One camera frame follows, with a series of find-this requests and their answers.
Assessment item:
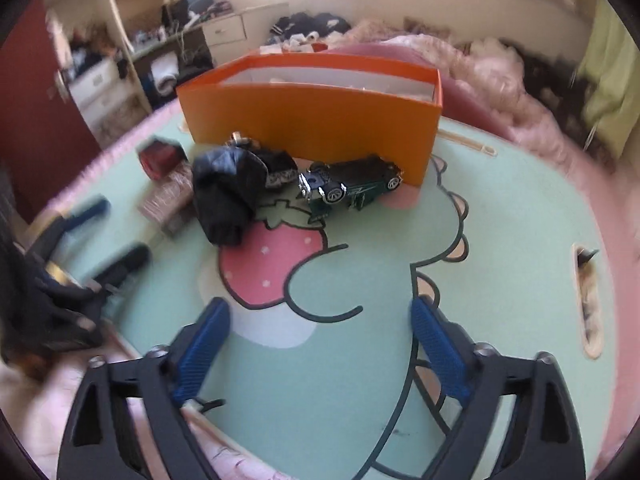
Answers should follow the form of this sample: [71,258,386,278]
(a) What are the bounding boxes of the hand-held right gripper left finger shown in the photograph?
[56,296,232,480]

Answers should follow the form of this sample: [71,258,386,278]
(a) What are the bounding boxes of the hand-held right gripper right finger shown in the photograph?
[410,295,587,480]

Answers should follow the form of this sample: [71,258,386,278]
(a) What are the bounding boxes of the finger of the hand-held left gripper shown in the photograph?
[85,244,152,292]
[30,197,111,256]

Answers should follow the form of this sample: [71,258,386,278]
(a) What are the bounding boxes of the orange cardboard box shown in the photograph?
[176,55,443,187]

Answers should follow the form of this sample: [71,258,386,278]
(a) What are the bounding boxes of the green cartoon desktop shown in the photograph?
[30,105,621,480]

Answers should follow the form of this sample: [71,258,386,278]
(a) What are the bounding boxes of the brown patterned box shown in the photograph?
[139,165,198,238]

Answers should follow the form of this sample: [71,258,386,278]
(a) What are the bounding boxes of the dark red small box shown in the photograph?
[138,140,183,181]

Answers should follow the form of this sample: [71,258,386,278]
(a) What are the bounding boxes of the red door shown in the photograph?
[0,0,103,221]

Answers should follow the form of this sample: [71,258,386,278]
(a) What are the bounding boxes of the black crumpled cloth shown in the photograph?
[192,147,268,247]

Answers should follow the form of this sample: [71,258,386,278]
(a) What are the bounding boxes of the white plastic drawers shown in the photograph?
[67,55,151,136]

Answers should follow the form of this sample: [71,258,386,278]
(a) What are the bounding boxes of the white rolled object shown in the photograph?
[150,55,181,96]

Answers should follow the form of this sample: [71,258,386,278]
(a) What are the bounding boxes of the black lace cloth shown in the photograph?
[250,147,299,192]

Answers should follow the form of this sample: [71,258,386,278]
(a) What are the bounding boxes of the green toy car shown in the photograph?
[298,155,403,221]

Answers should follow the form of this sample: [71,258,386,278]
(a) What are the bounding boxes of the cream shelf unit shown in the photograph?
[42,0,201,146]

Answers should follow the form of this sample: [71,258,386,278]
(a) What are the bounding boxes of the white drawer cabinet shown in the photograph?
[200,2,291,68]

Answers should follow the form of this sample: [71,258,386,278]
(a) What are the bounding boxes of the red pillow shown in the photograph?
[320,42,521,141]

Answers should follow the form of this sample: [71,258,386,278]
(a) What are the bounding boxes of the pink floral blanket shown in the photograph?
[345,17,616,171]

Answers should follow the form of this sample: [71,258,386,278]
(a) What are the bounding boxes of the dark patterned clothes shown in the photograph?
[515,45,586,126]

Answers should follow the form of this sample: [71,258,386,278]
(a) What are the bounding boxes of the black clothes pile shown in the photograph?
[267,12,351,46]

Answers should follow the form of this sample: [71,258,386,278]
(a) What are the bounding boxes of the green curtain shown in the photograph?
[582,0,640,161]

